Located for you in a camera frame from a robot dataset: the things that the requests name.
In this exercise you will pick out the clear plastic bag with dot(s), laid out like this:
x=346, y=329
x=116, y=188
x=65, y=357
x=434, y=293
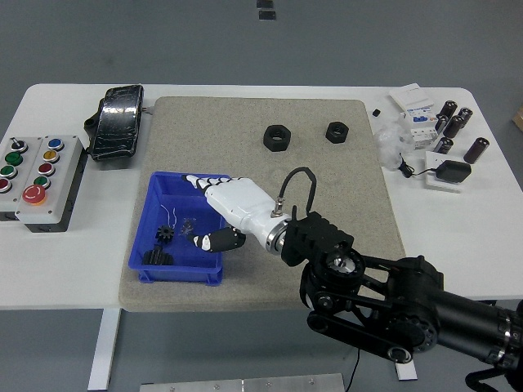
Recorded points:
x=388, y=143

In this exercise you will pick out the white plate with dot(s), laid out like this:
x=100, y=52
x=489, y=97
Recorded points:
x=443, y=185

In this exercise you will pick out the brown cardboard box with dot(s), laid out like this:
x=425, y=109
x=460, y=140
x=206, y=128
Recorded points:
x=518, y=116

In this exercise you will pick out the white flat box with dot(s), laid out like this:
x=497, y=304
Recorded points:
x=410, y=97

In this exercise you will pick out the black foil-wrapped device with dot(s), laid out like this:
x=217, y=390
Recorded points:
x=116, y=122

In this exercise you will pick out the black floor plate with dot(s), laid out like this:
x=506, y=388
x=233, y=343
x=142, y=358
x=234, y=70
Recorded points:
x=267, y=15
x=265, y=3

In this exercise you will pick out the dark brown capacitor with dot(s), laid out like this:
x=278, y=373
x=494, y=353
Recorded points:
x=445, y=145
x=448, y=109
x=441, y=123
x=465, y=114
x=476, y=150
x=454, y=126

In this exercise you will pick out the large black hex nut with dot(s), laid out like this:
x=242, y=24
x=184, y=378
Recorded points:
x=277, y=138

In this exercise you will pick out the silver metal plate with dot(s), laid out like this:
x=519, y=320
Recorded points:
x=243, y=384

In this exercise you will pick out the blue plastic bin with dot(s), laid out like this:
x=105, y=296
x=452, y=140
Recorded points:
x=175, y=269

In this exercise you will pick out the white circuit breaker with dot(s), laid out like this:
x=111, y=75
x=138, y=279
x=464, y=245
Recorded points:
x=417, y=128

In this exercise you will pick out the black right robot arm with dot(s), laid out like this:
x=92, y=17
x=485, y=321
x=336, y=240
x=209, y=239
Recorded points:
x=367, y=294

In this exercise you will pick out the grey selector-switch button box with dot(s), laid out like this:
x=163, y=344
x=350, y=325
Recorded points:
x=12, y=163

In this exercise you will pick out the white table leg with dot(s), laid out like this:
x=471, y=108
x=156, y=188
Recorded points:
x=104, y=347
x=406, y=371

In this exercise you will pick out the grey emergency-stop button box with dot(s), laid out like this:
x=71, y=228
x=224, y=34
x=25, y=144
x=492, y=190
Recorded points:
x=49, y=171

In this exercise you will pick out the small black hex nut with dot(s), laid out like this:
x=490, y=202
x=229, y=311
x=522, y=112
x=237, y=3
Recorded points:
x=337, y=132

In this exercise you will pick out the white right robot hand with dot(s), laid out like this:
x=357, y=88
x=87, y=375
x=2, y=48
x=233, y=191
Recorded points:
x=241, y=204

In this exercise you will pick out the small bag of screws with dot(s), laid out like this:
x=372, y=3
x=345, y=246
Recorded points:
x=188, y=225

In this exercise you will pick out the black power adapter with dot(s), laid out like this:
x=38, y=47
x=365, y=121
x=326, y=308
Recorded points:
x=453, y=171

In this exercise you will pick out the large black gear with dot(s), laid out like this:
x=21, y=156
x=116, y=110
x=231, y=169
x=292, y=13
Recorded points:
x=157, y=258

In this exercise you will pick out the small black gear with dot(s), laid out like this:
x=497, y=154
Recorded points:
x=165, y=234

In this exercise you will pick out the grey-brown mat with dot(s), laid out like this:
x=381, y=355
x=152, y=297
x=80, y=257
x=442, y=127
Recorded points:
x=245, y=122

